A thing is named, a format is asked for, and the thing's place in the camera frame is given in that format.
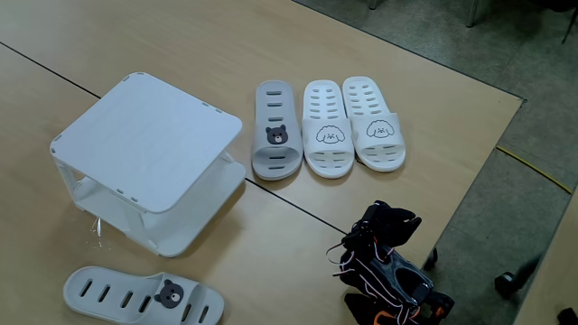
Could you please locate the grey bear slipper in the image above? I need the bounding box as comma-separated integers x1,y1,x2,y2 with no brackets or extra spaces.
61,265,226,325
250,79,304,182

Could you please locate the clear tape scrap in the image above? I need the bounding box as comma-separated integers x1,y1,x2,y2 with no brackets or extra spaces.
89,216,104,249

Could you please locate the black caster wheel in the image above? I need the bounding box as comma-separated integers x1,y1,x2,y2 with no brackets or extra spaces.
422,246,439,272
493,255,543,299

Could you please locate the white two-shelf shoe rack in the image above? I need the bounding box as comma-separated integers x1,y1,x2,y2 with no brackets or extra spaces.
49,70,247,258

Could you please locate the black floor object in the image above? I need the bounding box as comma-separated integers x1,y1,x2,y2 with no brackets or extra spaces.
555,306,578,325

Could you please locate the thin black leg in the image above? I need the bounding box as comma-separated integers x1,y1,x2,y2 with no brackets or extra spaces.
561,6,578,45

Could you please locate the yellow floor cable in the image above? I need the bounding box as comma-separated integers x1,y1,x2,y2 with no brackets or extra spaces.
495,144,574,196

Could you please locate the white dog slipper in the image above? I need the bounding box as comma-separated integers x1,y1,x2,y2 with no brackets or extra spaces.
301,79,357,180
341,75,407,173

